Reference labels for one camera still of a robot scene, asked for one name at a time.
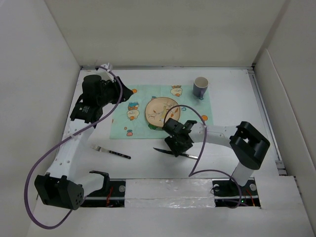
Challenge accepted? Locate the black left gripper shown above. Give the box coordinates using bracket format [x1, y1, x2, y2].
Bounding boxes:
[97, 77, 132, 107]

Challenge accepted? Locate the knife with patterned handle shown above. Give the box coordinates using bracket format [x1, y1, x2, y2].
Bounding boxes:
[154, 148, 198, 160]

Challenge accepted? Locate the round bird pattern plate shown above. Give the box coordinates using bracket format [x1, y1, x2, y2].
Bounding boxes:
[145, 97, 181, 127]

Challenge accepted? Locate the green cartoon print cloth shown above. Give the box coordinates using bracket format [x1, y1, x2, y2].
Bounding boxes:
[110, 85, 213, 139]

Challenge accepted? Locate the fork with black handle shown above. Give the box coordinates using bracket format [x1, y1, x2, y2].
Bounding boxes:
[90, 144, 131, 159]

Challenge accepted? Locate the purple mug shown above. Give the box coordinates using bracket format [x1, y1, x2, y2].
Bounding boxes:
[193, 77, 209, 100]

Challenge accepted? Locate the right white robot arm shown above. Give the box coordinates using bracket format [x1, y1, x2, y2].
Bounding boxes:
[162, 118, 270, 195]

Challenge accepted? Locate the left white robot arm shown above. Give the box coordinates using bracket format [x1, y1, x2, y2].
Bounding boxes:
[35, 75, 133, 210]

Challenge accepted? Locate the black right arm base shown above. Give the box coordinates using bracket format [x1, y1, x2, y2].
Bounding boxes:
[210, 179, 261, 208]

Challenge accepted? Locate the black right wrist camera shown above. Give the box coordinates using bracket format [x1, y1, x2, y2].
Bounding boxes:
[162, 118, 184, 136]

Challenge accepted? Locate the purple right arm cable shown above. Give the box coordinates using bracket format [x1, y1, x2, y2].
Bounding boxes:
[162, 105, 245, 208]

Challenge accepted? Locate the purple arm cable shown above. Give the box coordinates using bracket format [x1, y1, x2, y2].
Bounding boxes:
[162, 105, 245, 208]
[24, 65, 123, 230]

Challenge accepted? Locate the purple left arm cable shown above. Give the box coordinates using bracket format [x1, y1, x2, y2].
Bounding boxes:
[24, 65, 123, 230]

